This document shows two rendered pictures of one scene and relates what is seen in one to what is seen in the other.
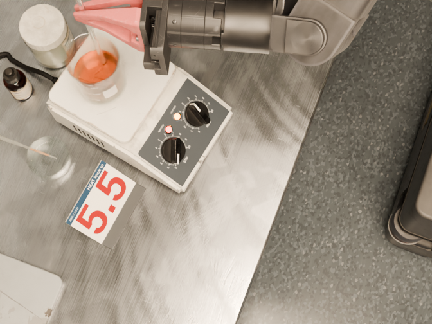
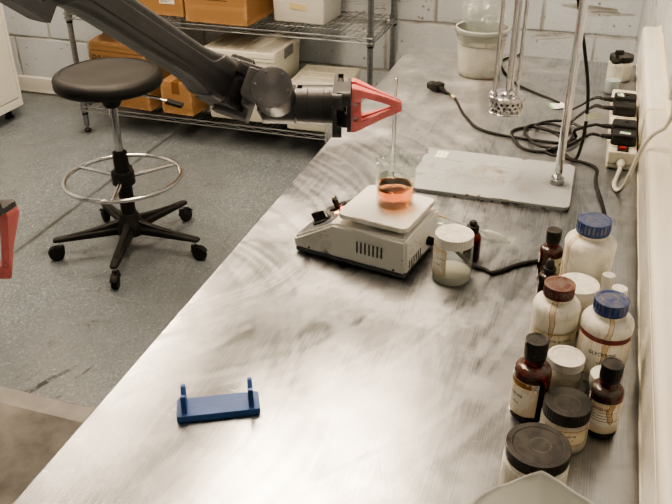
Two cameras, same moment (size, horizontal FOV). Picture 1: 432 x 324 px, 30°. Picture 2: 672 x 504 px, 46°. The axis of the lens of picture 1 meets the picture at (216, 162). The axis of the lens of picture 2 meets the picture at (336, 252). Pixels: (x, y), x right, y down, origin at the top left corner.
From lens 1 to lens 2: 1.51 m
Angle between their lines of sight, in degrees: 75
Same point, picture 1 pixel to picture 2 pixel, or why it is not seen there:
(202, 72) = (320, 270)
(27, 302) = (427, 178)
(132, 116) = (368, 193)
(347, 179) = not seen: outside the picture
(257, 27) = not seen: hidden behind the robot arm
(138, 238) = not seen: hidden behind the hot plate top
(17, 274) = (438, 186)
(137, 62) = (369, 213)
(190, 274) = (323, 194)
